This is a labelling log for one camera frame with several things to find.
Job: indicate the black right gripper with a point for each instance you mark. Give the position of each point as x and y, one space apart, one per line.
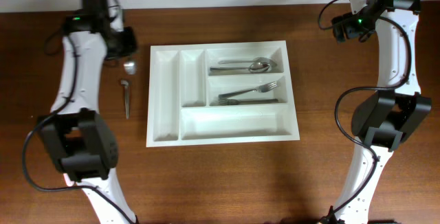
351 30

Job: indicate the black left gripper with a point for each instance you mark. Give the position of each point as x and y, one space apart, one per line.
130 44

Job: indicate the small metal teaspoon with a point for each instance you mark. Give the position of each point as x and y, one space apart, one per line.
130 66

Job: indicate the large metal spoon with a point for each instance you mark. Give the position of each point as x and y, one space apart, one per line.
257 67
257 59

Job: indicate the metal fork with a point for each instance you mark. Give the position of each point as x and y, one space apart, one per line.
260 89
228 101

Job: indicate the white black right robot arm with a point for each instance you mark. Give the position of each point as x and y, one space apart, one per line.
386 119

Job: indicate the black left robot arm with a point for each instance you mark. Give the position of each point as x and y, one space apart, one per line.
79 143

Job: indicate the white plastic cutlery tray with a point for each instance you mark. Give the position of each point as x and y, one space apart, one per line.
183 93

